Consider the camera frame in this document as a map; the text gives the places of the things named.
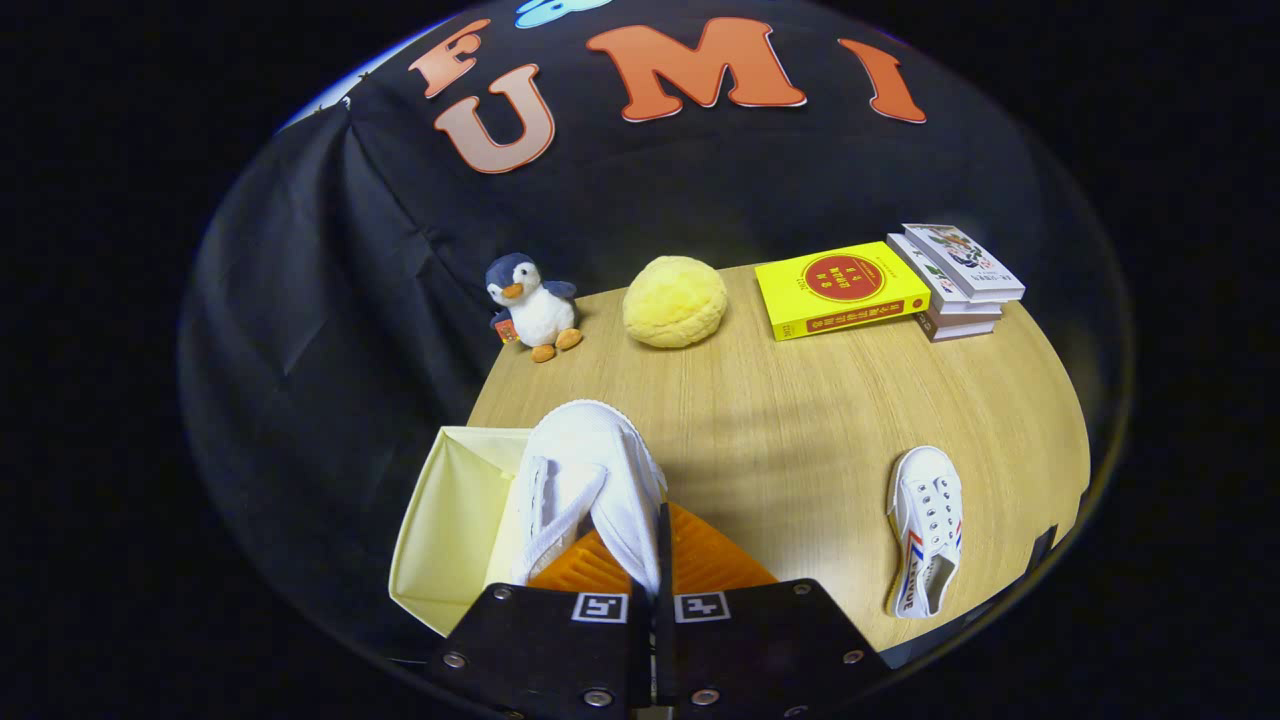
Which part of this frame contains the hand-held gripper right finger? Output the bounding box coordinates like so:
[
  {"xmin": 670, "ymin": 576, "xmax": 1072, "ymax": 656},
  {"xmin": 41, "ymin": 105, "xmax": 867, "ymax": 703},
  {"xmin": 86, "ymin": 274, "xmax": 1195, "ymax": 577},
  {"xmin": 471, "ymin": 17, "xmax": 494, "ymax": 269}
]
[{"xmin": 655, "ymin": 500, "xmax": 891, "ymax": 720}]

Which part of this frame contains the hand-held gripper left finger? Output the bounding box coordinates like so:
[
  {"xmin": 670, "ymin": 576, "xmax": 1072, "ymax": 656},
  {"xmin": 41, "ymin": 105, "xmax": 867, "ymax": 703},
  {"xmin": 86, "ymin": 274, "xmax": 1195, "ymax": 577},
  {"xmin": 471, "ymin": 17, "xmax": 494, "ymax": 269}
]
[{"xmin": 425, "ymin": 528, "xmax": 661, "ymax": 720}]

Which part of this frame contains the white canvas shoe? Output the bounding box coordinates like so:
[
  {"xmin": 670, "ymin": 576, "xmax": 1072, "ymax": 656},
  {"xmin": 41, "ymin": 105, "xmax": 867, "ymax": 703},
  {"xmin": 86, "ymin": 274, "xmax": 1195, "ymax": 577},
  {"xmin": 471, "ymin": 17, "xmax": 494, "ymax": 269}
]
[
  {"xmin": 510, "ymin": 400, "xmax": 669, "ymax": 596},
  {"xmin": 885, "ymin": 446, "xmax": 964, "ymax": 619}
]

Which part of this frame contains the cream fabric storage box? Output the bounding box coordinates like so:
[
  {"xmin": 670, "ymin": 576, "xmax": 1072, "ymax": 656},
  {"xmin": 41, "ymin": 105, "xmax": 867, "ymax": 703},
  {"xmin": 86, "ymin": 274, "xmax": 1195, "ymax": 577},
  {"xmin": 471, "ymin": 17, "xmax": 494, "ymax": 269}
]
[{"xmin": 388, "ymin": 425, "xmax": 536, "ymax": 638}]

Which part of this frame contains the yellow plush bun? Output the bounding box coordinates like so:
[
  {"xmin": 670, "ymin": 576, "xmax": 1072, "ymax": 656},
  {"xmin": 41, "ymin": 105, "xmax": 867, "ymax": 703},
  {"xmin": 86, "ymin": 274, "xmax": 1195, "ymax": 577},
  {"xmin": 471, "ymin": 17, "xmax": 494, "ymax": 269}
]
[{"xmin": 622, "ymin": 256, "xmax": 729, "ymax": 349}]

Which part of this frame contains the penguin plush toy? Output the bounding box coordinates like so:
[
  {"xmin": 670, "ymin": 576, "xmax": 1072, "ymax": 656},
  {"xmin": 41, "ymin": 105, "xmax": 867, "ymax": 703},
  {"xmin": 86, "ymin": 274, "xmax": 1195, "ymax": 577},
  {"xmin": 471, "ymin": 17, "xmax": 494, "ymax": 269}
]
[{"xmin": 485, "ymin": 252, "xmax": 584, "ymax": 363}]

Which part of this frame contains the yellow book with red circle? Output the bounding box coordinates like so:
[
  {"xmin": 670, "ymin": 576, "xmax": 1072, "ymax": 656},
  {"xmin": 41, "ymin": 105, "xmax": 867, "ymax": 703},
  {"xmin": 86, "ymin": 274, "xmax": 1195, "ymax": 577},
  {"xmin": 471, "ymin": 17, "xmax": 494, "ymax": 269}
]
[{"xmin": 754, "ymin": 241, "xmax": 932, "ymax": 342}]

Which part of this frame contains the thick white book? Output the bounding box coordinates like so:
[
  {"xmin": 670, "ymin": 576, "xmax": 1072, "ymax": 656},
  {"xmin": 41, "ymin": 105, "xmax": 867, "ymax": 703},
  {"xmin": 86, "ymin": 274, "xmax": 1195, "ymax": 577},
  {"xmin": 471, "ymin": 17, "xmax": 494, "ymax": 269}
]
[{"xmin": 915, "ymin": 308, "xmax": 1001, "ymax": 343}]

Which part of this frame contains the plain white book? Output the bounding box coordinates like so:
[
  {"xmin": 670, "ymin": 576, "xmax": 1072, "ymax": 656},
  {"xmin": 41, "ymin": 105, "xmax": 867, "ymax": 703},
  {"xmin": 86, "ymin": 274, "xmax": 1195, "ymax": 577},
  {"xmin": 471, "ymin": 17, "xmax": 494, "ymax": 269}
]
[{"xmin": 886, "ymin": 233, "xmax": 1004, "ymax": 323}]

